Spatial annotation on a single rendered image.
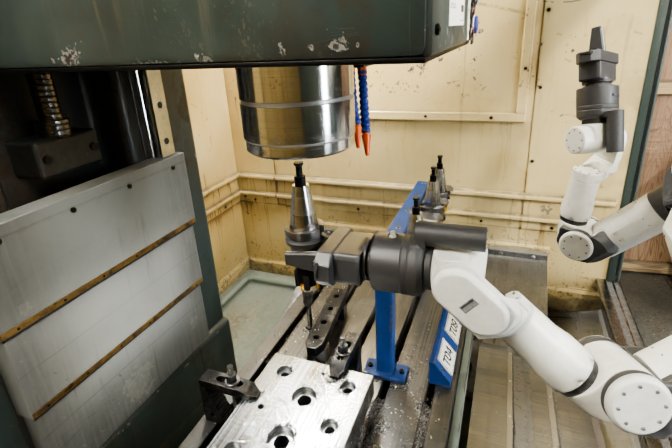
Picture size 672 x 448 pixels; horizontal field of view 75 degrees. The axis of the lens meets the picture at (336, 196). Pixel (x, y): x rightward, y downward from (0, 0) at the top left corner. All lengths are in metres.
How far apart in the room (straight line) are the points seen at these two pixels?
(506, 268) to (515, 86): 0.64
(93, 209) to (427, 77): 1.12
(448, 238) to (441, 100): 1.03
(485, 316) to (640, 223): 0.67
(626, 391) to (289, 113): 0.54
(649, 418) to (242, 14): 0.68
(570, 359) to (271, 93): 0.52
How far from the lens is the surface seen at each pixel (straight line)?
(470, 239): 0.60
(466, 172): 1.65
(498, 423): 1.24
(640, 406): 0.71
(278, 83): 0.55
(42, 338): 0.93
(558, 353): 0.68
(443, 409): 1.06
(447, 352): 1.13
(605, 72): 1.21
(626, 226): 1.23
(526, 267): 1.73
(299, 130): 0.56
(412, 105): 1.61
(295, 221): 0.67
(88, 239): 0.93
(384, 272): 0.62
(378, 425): 1.01
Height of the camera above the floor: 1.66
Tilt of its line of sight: 21 degrees down
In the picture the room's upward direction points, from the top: 3 degrees counter-clockwise
